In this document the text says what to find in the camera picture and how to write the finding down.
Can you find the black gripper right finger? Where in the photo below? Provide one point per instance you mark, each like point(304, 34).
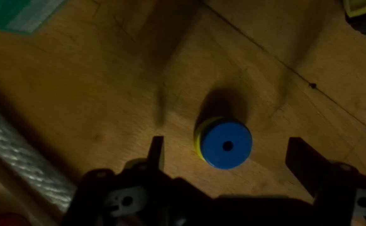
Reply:
point(306, 164)

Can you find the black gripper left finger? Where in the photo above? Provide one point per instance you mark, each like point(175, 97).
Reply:
point(158, 152)

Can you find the blue round block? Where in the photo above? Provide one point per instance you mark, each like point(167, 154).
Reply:
point(216, 138)

